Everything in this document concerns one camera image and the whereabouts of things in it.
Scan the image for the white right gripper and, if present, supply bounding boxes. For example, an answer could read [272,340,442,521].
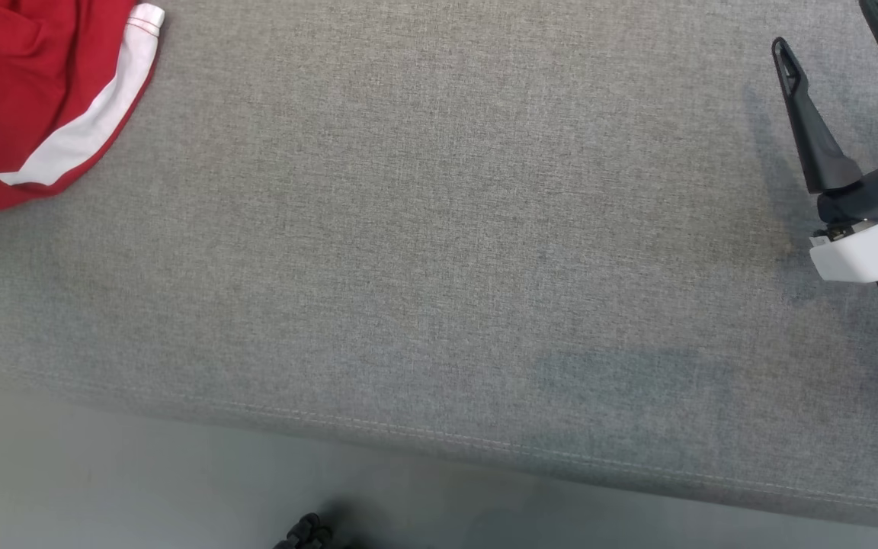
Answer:
[771,0,878,284]

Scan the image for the black ribbed hose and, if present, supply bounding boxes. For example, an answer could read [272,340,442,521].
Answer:
[271,512,335,549]

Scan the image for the red shorts with white stripe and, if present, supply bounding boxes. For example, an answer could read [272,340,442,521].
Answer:
[0,0,165,222]

